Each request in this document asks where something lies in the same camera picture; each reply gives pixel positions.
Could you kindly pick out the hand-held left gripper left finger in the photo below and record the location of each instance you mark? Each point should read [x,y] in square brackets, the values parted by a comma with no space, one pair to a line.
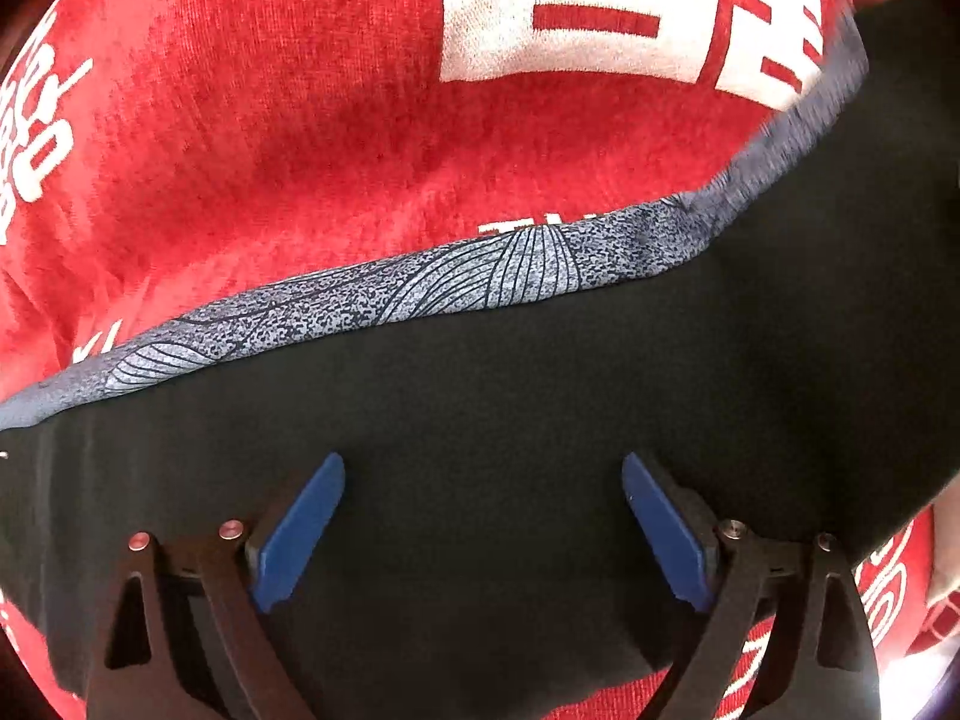
[300,532]

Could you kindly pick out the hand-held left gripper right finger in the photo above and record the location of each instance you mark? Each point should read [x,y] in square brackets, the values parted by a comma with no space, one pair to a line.
[667,540]

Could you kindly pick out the black pants with blue stripe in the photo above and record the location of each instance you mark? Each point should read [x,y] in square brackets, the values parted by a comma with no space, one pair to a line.
[525,405]

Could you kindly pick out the red printed blanket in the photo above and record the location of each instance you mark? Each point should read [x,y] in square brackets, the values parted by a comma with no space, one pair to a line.
[300,127]

